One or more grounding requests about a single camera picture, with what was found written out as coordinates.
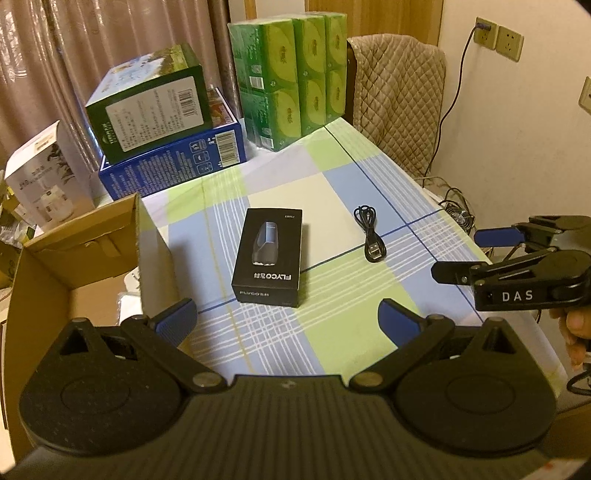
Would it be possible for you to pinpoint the black shaver box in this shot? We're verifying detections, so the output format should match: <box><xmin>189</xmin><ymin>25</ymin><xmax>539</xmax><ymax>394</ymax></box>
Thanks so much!
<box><xmin>231</xmin><ymin>208</ymin><xmax>303</xmax><ymax>308</ymax></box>

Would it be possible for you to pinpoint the white humidifier box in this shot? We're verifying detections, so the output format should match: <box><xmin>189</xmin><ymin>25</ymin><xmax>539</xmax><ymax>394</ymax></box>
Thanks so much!
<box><xmin>5</xmin><ymin>121</ymin><xmax>94</xmax><ymax>231</ymax></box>

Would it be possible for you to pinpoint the green product box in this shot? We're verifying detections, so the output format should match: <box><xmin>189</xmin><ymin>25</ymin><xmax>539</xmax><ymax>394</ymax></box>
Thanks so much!
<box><xmin>85</xmin><ymin>43</ymin><xmax>212</xmax><ymax>164</ymax></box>

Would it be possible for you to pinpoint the checked tablecloth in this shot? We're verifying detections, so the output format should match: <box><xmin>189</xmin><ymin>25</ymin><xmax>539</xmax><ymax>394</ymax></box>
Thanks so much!
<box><xmin>138</xmin><ymin>117</ymin><xmax>569</xmax><ymax>398</ymax></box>

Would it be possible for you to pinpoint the blue product box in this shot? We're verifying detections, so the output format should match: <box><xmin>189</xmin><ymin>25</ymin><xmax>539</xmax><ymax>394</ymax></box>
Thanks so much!
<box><xmin>99</xmin><ymin>87</ymin><xmax>246</xmax><ymax>200</ymax></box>

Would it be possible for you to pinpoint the black usb cable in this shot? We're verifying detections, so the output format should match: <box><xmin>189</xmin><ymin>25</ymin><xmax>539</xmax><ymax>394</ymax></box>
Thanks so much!
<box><xmin>352</xmin><ymin>203</ymin><xmax>388</xmax><ymax>265</ymax></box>

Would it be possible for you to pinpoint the quilted beige chair cover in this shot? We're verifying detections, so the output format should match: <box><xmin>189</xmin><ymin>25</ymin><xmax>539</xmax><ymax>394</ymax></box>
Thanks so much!
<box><xmin>345</xmin><ymin>33</ymin><xmax>447</xmax><ymax>178</ymax></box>

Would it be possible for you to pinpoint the brown cardboard box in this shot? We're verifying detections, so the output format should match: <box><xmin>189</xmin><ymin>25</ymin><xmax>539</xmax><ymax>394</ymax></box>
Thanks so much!
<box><xmin>1</xmin><ymin>195</ymin><xmax>180</xmax><ymax>460</ymax></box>

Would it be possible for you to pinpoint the wall power socket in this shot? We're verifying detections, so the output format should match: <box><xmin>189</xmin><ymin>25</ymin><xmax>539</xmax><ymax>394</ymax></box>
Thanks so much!
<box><xmin>474</xmin><ymin>17</ymin><xmax>498</xmax><ymax>50</ymax></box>

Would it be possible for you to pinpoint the right hand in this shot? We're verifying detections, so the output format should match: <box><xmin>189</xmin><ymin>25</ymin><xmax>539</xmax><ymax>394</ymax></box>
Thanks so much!
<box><xmin>549</xmin><ymin>306</ymin><xmax>591</xmax><ymax>370</ymax></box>

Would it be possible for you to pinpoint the pink curtain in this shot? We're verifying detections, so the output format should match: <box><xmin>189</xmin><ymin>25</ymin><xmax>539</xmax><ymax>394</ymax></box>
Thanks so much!
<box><xmin>1</xmin><ymin>1</ymin><xmax>232</xmax><ymax>170</ymax></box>

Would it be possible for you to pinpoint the green tissue pack stack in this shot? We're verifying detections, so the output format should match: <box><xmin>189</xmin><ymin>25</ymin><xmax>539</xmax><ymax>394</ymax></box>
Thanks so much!
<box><xmin>228</xmin><ymin>12</ymin><xmax>348</xmax><ymax>151</ymax></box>

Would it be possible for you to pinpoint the black power cable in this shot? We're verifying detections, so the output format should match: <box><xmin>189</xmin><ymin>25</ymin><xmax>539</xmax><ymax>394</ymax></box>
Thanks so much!
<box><xmin>421</xmin><ymin>25</ymin><xmax>486</xmax><ymax>186</ymax></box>

